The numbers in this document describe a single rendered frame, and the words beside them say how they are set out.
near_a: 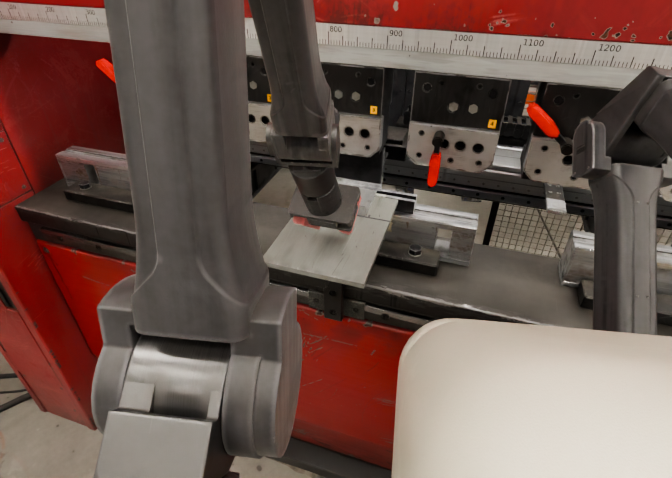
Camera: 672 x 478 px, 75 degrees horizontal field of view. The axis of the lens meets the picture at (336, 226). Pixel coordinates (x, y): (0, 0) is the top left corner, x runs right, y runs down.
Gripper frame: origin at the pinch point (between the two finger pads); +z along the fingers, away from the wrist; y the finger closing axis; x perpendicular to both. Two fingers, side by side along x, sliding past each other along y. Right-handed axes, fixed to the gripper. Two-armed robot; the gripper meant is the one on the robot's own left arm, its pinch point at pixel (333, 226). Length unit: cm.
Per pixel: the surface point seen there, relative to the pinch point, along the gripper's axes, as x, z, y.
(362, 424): 28, 59, -5
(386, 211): -8.9, 8.5, -6.7
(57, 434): 59, 83, 100
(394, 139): -33.4, 18.1, -2.6
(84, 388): 41, 70, 87
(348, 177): -15.5, 8.7, 2.7
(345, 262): 6.0, 0.2, -3.7
